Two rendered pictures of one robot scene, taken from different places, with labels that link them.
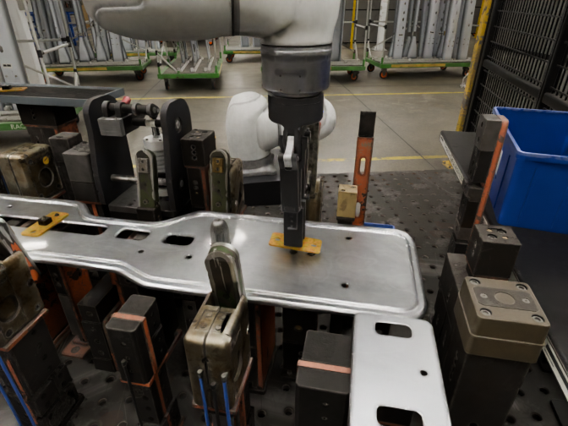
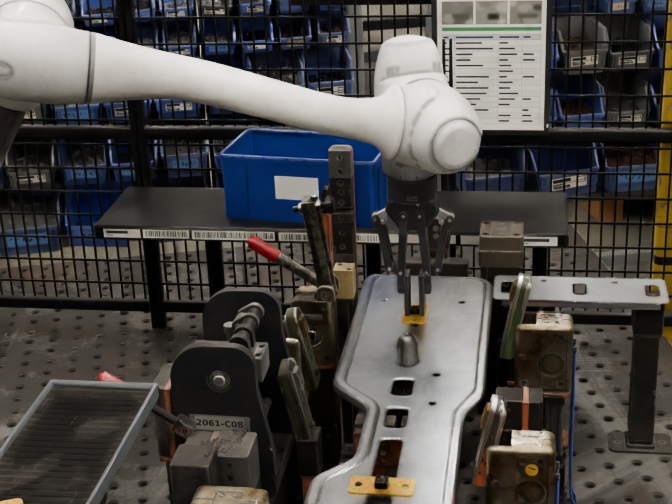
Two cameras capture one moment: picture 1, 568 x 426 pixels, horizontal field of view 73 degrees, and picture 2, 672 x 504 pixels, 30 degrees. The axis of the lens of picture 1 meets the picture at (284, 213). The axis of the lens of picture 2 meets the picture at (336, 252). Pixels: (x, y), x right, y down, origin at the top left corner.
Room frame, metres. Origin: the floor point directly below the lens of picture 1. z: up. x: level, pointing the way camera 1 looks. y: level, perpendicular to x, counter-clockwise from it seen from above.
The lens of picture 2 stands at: (0.69, 1.80, 1.91)
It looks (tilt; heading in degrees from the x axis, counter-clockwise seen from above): 23 degrees down; 269
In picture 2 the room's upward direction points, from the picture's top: 3 degrees counter-clockwise
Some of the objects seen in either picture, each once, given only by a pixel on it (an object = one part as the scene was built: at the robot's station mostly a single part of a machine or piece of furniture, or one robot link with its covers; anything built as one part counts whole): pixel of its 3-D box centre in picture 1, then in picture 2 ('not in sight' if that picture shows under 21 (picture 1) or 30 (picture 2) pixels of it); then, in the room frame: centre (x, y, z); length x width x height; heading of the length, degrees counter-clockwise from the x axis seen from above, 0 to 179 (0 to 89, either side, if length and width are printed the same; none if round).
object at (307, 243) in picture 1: (295, 240); (415, 310); (0.53, -0.02, 1.02); 0.08 x 0.04 x 0.01; 79
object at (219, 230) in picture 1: (220, 235); (407, 351); (0.55, 0.11, 1.02); 0.03 x 0.03 x 0.07
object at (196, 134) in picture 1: (207, 220); not in sight; (0.78, 0.18, 0.91); 0.07 x 0.05 x 0.42; 169
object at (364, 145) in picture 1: (355, 234); (331, 322); (0.66, -0.14, 0.95); 0.03 x 0.01 x 0.50; 79
